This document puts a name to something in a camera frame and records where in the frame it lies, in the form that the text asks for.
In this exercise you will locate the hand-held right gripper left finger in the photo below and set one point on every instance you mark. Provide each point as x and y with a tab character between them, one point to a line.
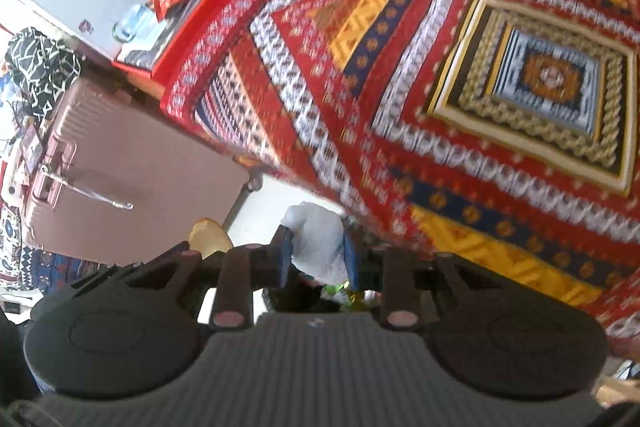
284	252

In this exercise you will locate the orange peel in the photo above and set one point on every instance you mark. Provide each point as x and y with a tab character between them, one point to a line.
207	237

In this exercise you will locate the patterned fabric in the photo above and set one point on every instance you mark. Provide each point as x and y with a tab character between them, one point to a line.
15	247

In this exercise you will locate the red patterned tablecloth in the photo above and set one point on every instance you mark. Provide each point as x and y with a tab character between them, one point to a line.
450	132

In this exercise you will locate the black and white patterned bag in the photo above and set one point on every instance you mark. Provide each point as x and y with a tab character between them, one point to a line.
40	62

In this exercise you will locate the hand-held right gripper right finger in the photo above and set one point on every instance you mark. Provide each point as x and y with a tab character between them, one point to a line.
350	262

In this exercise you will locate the pink suitcase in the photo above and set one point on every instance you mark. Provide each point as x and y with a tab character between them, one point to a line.
140	167

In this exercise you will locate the white tissue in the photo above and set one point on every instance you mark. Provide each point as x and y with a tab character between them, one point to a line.
317	242

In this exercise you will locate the glass cup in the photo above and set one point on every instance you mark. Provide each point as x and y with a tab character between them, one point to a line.
132	24

